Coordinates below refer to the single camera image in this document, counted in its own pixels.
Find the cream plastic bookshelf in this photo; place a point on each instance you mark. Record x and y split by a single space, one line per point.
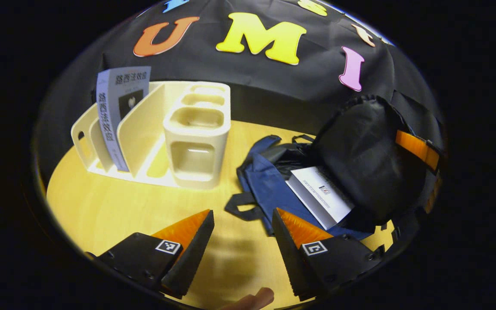
196 137

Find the blue spine book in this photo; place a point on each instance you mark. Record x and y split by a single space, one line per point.
110 129

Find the white spine book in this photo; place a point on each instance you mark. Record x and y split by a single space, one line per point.
321 193

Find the black backdrop cloth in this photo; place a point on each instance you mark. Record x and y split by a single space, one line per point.
230 73

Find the blue schoolbag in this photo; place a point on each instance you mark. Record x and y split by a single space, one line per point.
360 150

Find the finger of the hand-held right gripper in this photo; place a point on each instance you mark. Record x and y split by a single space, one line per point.
416 148

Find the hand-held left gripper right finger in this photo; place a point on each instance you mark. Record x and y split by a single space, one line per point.
289 258

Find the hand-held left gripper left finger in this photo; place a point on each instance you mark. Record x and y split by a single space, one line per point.
190 258

